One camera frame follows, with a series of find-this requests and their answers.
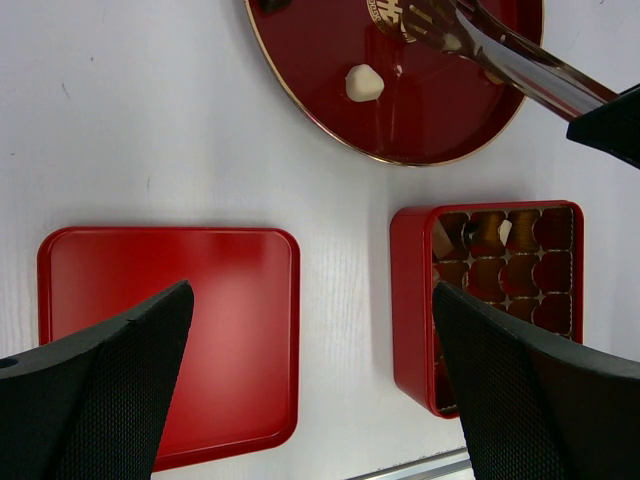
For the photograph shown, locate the red chocolate box with tray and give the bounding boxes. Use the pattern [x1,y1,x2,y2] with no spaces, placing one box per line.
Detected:
[390,200,584,419]

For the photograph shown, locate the white heart chocolate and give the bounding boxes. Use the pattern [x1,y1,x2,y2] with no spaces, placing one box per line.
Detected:
[345,64,385,103]

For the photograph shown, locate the tan chocolate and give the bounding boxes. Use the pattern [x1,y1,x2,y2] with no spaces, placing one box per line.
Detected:
[431,220,454,260]

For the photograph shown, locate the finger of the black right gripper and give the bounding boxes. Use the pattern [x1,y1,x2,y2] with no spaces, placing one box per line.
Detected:
[566,85,640,169]

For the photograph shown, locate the metal serving tongs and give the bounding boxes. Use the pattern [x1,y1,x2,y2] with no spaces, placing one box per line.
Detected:
[401,1,619,121]

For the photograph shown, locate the white block chocolate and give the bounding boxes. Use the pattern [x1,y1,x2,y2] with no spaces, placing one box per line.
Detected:
[498,219,512,246]

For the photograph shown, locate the red rectangular box lid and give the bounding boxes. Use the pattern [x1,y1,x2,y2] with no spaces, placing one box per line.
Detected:
[37,226,300,471]

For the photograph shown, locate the aluminium frame rail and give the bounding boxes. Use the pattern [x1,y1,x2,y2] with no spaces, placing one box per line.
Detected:
[352,448,475,480]

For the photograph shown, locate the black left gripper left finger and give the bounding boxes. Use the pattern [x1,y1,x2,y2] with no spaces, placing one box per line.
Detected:
[1,281,194,479]

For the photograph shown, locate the dark square chocolate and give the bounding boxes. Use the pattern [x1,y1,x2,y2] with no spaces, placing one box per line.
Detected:
[258,0,291,14]

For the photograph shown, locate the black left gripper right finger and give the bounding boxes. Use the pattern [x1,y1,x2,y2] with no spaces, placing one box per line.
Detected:
[432,282,639,479]

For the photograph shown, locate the round red plate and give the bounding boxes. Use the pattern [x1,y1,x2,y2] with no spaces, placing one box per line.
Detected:
[245,1,524,167]

